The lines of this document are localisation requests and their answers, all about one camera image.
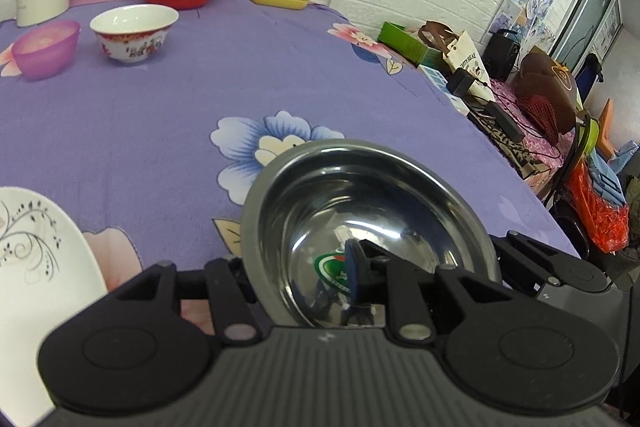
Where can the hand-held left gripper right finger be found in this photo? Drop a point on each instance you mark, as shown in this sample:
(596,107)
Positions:
(352,272)

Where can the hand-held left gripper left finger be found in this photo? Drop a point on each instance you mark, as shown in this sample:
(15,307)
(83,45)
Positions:
(225,287)

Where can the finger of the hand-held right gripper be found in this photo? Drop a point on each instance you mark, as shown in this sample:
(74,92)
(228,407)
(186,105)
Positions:
(550,264)

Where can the stainless steel bowl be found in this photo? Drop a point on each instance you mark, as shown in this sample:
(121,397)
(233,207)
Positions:
(350,197)

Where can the white floral plate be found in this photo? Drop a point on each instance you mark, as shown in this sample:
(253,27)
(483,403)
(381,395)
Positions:
(40,307)

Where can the orange plastic bag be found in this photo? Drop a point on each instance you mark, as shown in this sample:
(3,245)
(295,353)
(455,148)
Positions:
(597,207)

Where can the patterned side table cloth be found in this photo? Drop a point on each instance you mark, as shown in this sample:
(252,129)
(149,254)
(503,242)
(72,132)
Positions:
(520,157)

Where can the red netted cloth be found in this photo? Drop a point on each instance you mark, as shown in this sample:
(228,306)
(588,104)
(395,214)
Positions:
(540,117)

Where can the black power adapter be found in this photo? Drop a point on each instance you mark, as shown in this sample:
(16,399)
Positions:
(505,122)

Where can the brown bag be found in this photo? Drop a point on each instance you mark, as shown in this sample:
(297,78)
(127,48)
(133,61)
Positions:
(547,82)

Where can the purple floral tablecloth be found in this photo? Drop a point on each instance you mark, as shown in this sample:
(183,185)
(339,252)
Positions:
(150,117)

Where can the small black box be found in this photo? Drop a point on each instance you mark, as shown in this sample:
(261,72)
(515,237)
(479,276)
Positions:
(461,83)

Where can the white ice cube tray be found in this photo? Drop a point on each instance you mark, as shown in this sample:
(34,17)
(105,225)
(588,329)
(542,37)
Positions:
(432,78)

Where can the black speaker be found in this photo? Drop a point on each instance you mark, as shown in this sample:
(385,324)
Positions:
(501,54)

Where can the beige paper bag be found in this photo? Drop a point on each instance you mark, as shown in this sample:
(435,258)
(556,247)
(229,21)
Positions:
(467,59)

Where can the green box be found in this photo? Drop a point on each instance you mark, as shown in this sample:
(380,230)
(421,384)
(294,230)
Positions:
(407,44)

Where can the white bowl with red pattern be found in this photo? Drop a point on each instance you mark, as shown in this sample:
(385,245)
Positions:
(132,34)

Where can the purple plastic bowl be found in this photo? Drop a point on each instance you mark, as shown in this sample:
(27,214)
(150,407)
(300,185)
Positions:
(45,52)

